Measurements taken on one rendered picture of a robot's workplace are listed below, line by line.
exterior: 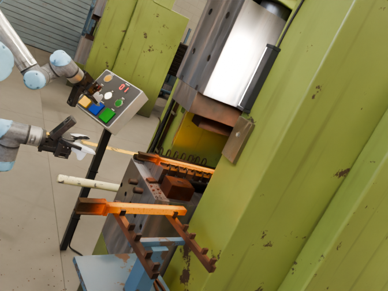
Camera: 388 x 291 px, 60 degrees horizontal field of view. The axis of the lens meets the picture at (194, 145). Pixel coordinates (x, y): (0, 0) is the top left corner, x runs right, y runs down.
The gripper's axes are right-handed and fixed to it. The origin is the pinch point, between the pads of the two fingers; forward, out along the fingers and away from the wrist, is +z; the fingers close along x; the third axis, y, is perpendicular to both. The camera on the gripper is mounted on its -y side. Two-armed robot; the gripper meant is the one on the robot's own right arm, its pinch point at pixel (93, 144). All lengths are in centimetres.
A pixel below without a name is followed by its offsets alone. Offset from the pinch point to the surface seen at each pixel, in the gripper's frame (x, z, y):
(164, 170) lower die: 7.5, 31.4, 1.4
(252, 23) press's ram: 13, 38, -69
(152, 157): 0.5, 27.1, -0.2
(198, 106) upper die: 7.6, 34.1, -30.6
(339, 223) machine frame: 56, 89, -13
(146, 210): 40.6, 12.3, 2.8
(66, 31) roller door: -793, 80, 34
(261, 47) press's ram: 13, 47, -63
